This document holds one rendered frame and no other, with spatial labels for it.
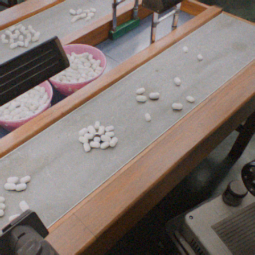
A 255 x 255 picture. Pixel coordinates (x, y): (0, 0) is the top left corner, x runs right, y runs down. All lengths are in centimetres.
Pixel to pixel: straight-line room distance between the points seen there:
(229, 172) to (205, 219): 79
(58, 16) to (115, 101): 70
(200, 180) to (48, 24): 120
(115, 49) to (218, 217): 88
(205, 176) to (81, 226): 119
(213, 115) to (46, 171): 59
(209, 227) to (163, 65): 66
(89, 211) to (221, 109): 59
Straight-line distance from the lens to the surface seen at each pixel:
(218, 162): 195
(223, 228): 118
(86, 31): 147
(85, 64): 130
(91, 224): 80
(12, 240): 61
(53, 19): 164
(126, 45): 153
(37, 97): 117
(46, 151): 98
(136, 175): 88
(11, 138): 102
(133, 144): 98
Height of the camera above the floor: 150
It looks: 52 degrees down
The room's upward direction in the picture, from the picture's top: 4 degrees counter-clockwise
